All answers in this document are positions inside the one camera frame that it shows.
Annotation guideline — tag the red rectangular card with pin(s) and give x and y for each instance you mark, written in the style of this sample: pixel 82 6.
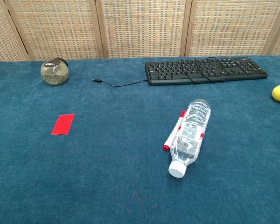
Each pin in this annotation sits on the red rectangular card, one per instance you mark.
pixel 63 124

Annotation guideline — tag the red and white marker pen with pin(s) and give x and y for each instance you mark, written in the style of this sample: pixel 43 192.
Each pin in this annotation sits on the red and white marker pen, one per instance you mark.
pixel 172 133

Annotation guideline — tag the blue table cloth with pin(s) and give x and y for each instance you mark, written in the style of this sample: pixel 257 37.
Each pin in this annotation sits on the blue table cloth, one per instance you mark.
pixel 121 151

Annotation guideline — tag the clear plastic water bottle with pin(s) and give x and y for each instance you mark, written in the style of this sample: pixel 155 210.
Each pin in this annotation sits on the clear plastic water bottle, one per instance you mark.
pixel 190 137

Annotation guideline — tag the black computer keyboard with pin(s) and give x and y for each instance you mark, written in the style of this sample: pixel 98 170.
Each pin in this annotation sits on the black computer keyboard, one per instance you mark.
pixel 207 70

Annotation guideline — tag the woven folding screen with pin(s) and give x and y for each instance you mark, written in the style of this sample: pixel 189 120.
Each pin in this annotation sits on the woven folding screen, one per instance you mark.
pixel 140 28

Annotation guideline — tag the glass jar with dried herbs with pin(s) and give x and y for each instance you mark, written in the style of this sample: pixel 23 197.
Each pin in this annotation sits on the glass jar with dried herbs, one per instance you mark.
pixel 54 74

